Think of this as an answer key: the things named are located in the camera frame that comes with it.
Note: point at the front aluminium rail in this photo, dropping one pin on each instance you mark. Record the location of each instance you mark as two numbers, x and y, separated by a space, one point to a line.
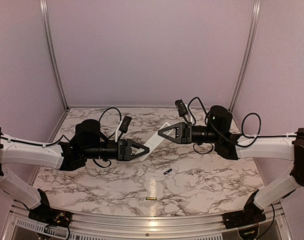
90 226

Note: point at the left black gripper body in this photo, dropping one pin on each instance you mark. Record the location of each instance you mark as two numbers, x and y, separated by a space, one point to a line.
121 155

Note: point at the black battery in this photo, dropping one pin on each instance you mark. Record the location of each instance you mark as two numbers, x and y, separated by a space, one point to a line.
167 171

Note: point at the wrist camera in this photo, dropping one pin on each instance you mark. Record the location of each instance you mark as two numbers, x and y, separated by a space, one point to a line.
122 128
183 111

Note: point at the white remote control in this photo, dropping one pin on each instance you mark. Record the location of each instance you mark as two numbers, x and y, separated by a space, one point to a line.
153 142

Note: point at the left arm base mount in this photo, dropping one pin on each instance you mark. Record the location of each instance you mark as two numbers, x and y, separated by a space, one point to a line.
44 213

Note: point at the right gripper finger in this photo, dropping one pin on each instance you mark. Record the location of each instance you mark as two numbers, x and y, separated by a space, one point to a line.
171 135
167 128

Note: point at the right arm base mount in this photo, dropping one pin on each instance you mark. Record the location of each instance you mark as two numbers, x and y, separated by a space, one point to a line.
249 215

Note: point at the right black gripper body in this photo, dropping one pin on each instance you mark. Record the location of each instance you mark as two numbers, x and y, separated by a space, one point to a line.
187 137

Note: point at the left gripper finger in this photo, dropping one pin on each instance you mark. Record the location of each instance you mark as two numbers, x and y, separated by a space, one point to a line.
139 147
138 154

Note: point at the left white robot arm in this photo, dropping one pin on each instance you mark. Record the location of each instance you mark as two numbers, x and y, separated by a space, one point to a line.
88 143

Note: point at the right aluminium frame post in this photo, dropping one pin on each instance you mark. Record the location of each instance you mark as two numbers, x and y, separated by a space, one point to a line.
253 28

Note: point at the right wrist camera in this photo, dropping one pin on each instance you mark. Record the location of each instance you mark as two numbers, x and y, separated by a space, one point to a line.
183 111

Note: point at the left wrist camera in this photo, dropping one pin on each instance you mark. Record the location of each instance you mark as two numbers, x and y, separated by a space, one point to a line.
122 128

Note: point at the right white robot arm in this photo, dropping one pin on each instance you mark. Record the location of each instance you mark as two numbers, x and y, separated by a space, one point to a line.
232 146

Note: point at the left aluminium frame post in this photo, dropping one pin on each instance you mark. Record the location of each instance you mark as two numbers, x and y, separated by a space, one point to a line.
51 52

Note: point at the green gold battery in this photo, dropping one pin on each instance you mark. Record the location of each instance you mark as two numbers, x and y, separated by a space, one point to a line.
151 198

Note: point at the aluminium frame post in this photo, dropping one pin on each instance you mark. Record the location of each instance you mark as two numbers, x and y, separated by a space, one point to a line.
51 52
253 28

